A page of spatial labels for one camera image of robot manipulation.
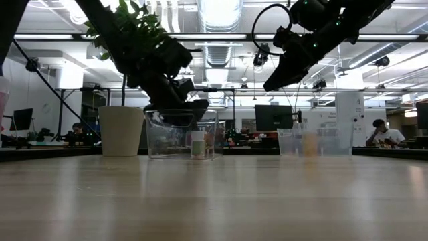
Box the person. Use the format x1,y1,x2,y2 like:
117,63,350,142
365,118,406,149
71,122,94,147

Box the small orange pill bottle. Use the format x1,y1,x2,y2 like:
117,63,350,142
302,131,319,157

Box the silver ventilation duct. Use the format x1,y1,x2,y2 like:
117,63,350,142
196,0,244,105

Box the black overhead camera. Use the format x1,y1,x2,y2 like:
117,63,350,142
252,42,271,74

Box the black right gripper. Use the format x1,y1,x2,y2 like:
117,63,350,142
263,28,327,92

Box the clear plastic bin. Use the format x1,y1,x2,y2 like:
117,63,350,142
145,108,224,161

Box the frosted plastic bin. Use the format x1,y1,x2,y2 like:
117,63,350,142
276,122,354,157

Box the black ceiling spotlight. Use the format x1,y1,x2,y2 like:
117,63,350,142
374,55,391,68

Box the green plant in white pot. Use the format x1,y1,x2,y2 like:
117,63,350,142
83,0,175,157

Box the black computer monitor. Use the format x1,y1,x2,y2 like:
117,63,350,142
415,101,428,131
254,104,294,132
9,107,34,131

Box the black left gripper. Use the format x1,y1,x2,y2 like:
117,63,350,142
143,77,210,127

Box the green pill bottle white cap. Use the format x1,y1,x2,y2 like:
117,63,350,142
190,130,206,159

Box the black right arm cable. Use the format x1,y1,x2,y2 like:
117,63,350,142
251,3,295,57

